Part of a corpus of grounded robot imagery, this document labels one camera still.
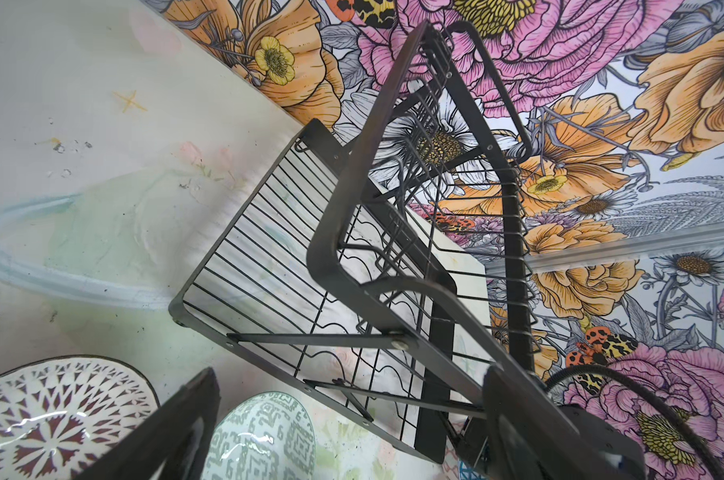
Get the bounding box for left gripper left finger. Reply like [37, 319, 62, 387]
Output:
[77, 368, 221, 480]

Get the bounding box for green patterned bowl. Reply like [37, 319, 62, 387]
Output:
[201, 391, 317, 479]

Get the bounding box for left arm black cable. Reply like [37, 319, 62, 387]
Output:
[544, 364, 724, 480]

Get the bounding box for dark blue patterned bowl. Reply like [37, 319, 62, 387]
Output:
[458, 461, 486, 480]

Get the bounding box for black wire dish rack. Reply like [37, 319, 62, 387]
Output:
[169, 21, 539, 470]

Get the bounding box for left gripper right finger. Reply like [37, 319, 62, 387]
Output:
[483, 366, 623, 479]

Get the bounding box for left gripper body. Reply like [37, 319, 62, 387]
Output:
[560, 405, 647, 480]

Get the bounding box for maroon patterned white bowl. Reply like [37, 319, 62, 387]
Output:
[0, 355, 159, 479]

